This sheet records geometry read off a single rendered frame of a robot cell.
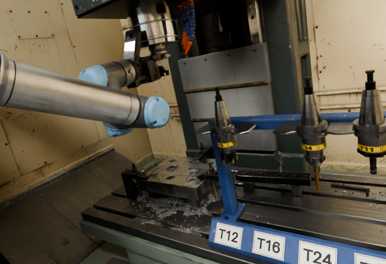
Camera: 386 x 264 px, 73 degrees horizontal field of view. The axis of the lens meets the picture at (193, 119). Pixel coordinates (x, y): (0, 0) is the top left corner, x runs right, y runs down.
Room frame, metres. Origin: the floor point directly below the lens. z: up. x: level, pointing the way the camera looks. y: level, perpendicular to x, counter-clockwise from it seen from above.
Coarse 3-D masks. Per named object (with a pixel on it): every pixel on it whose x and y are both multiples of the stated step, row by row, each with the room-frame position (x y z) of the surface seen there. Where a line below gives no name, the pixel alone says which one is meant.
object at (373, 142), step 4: (360, 140) 0.49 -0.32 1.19; (364, 140) 0.48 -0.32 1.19; (368, 140) 0.47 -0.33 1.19; (372, 140) 0.47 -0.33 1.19; (376, 140) 0.46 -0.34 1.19; (380, 140) 0.46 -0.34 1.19; (384, 140) 0.46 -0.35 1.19; (360, 144) 0.49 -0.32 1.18; (364, 144) 0.48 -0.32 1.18; (368, 144) 0.47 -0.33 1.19; (372, 144) 0.47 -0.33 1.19; (376, 144) 0.46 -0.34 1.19; (380, 144) 0.46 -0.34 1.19; (384, 144) 0.46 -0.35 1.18; (368, 152) 0.47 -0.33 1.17; (380, 152) 0.46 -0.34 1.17
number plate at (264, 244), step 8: (256, 232) 0.58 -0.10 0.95; (256, 240) 0.57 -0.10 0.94; (264, 240) 0.56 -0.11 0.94; (272, 240) 0.55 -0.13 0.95; (280, 240) 0.54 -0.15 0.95; (256, 248) 0.56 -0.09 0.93; (264, 248) 0.55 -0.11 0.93; (272, 248) 0.54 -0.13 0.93; (280, 248) 0.53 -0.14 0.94; (272, 256) 0.53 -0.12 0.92; (280, 256) 0.52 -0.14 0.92
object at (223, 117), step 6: (216, 102) 0.67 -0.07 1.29; (222, 102) 0.67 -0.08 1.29; (216, 108) 0.67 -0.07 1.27; (222, 108) 0.66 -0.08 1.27; (216, 114) 0.67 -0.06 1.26; (222, 114) 0.66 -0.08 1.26; (228, 114) 0.67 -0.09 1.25; (216, 120) 0.67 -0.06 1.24; (222, 120) 0.66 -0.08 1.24; (228, 120) 0.66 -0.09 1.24; (216, 126) 0.67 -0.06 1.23; (222, 126) 0.66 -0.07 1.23
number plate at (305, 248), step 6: (300, 240) 0.52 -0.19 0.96; (300, 246) 0.51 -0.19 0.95; (306, 246) 0.51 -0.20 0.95; (312, 246) 0.50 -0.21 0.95; (318, 246) 0.50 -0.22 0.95; (324, 246) 0.49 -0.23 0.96; (300, 252) 0.51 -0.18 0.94; (306, 252) 0.50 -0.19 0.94; (312, 252) 0.49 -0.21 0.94; (318, 252) 0.49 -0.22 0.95; (324, 252) 0.48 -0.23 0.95; (330, 252) 0.48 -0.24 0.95; (336, 252) 0.47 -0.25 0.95; (300, 258) 0.50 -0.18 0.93; (306, 258) 0.49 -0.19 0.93; (312, 258) 0.49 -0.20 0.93; (318, 258) 0.48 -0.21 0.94; (324, 258) 0.48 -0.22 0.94; (330, 258) 0.47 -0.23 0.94; (336, 258) 0.47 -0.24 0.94
